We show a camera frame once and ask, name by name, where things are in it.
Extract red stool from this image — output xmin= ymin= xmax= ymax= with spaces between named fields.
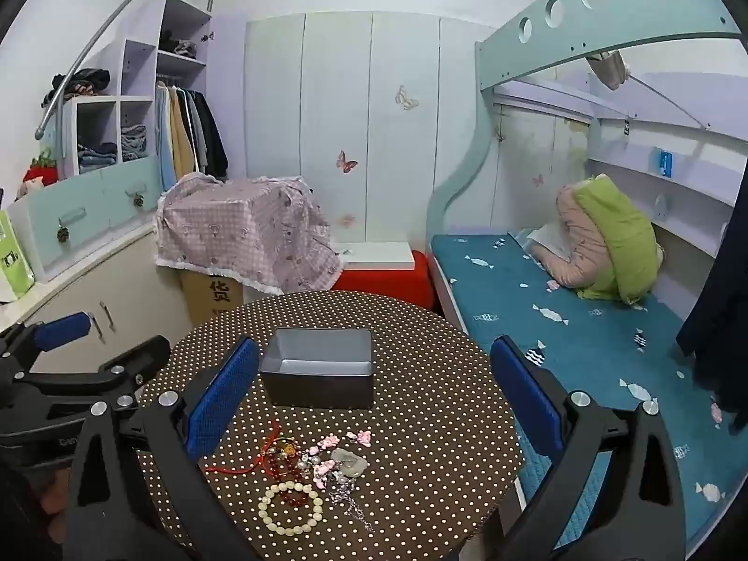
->
xmin=333 ymin=251 xmax=436 ymax=310

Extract dark hanging garment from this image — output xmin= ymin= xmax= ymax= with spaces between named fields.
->
xmin=676 ymin=184 xmax=748 ymax=432

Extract teal bunk bed frame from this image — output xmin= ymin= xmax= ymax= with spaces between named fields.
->
xmin=424 ymin=0 xmax=748 ymax=241

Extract grey metal tin box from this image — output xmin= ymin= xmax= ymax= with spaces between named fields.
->
xmin=260 ymin=328 xmax=374 ymax=410

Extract brown polka dot tablecloth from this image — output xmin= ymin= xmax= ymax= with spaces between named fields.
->
xmin=142 ymin=291 xmax=524 ymax=560

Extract cardboard box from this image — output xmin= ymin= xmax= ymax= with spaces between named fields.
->
xmin=179 ymin=271 xmax=244 ymax=327

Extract white butterfly wall sticker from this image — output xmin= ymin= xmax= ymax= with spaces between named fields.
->
xmin=394 ymin=85 xmax=420 ymax=112

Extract pink checked cloth cover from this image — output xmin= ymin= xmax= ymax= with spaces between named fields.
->
xmin=155 ymin=173 xmax=344 ymax=295

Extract red cord knot charm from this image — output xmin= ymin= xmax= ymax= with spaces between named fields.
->
xmin=202 ymin=419 xmax=295 ymax=476

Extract blue box on shelf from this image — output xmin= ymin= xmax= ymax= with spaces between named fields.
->
xmin=658 ymin=151 xmax=673 ymax=179

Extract pink bunny hair clip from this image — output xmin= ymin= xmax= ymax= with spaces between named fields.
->
xmin=308 ymin=433 xmax=341 ymax=491

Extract cream bead bracelet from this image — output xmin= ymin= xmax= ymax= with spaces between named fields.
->
xmin=257 ymin=480 xmax=325 ymax=536

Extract white low cabinet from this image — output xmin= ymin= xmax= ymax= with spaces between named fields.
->
xmin=1 ymin=225 xmax=191 ymax=372

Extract pink butterfly wall sticker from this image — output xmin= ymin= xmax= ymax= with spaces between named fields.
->
xmin=336 ymin=150 xmax=359 ymax=175

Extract white pillow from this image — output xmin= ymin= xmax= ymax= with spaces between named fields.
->
xmin=529 ymin=220 xmax=572 ymax=262

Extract pink and green quilt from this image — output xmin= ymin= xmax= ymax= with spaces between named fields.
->
xmin=530 ymin=173 xmax=664 ymax=305

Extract lilac shelf wardrobe unit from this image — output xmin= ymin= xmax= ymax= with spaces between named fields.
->
xmin=50 ymin=0 xmax=212 ymax=179

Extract green paper bag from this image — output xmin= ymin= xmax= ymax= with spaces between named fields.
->
xmin=0 ymin=210 xmax=36 ymax=304

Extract teal drawer cabinet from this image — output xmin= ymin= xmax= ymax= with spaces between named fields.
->
xmin=7 ymin=157 xmax=162 ymax=282

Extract red bead bracelet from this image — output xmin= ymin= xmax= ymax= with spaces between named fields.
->
xmin=259 ymin=434 xmax=309 ymax=508

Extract hanging clothes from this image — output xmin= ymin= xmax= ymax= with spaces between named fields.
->
xmin=155 ymin=81 xmax=228 ymax=190

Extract silver curved railing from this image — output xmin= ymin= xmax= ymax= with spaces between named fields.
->
xmin=34 ymin=0 xmax=214 ymax=142

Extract teal bed mattress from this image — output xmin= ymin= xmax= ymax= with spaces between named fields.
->
xmin=431 ymin=234 xmax=747 ymax=554

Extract white flat box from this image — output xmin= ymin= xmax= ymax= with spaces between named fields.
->
xmin=332 ymin=242 xmax=415 ymax=271

